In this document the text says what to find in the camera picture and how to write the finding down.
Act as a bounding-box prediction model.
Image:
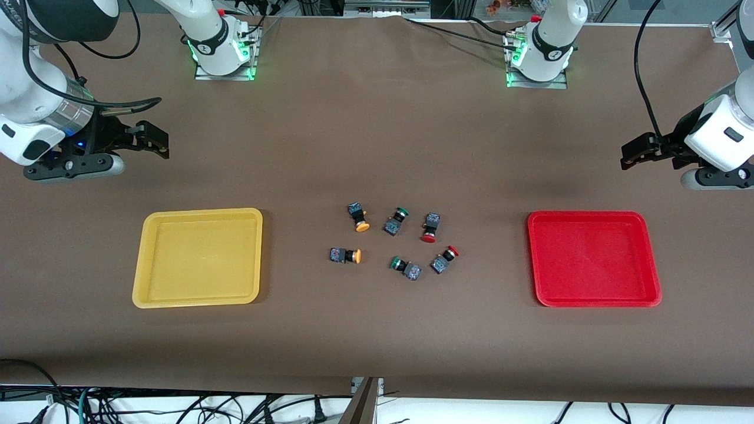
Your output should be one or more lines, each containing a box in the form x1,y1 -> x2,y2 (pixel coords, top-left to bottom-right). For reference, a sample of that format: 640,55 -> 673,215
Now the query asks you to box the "green mushroom push button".
383,207 -> 411,237
390,256 -> 422,281

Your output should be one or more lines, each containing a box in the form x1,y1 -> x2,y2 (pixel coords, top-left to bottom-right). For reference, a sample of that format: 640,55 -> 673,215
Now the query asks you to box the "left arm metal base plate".
505,32 -> 569,90

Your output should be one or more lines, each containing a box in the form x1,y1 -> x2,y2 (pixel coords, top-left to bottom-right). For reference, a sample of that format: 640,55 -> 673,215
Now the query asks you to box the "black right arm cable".
21,0 -> 163,112

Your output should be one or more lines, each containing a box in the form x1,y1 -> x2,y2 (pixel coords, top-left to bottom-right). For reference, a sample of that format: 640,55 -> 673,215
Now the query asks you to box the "brown table post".
339,377 -> 381,424

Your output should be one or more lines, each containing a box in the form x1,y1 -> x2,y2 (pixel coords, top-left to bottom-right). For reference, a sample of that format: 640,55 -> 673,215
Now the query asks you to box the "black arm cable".
21,0 -> 163,112
633,0 -> 666,141

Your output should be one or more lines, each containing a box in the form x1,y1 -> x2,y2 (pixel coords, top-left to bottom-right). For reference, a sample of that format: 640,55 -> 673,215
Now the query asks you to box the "silver aluminium rail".
343,0 -> 432,18

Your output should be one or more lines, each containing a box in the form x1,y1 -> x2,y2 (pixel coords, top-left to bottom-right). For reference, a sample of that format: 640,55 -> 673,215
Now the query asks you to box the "red plastic tray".
527,211 -> 663,308

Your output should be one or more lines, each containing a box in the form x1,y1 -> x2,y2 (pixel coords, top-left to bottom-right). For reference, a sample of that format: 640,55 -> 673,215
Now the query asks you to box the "brown table cloth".
0,12 -> 754,407

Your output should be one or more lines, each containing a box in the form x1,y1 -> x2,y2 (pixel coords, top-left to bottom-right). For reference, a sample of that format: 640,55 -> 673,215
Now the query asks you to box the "red mushroom push button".
421,213 -> 442,244
430,246 -> 460,275

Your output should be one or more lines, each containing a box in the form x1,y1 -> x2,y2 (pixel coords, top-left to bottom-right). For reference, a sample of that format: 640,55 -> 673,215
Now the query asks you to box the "yellow plastic tray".
132,207 -> 263,309

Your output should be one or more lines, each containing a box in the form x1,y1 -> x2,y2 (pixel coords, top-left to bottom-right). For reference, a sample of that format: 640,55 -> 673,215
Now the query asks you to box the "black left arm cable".
633,0 -> 666,141

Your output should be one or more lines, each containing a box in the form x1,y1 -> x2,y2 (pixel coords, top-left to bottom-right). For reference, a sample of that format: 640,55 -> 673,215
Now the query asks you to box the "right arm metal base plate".
193,26 -> 260,81

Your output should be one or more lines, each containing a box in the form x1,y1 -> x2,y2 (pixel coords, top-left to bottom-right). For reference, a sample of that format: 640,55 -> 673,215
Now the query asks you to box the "black cable on cloth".
404,16 -> 522,48

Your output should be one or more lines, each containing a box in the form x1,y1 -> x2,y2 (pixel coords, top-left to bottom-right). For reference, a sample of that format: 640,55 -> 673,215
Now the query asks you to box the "black curved floor cable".
0,358 -> 59,413

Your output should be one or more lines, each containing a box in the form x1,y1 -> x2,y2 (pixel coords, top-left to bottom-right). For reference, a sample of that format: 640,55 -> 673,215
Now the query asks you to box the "silver corner frame profile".
710,0 -> 744,42

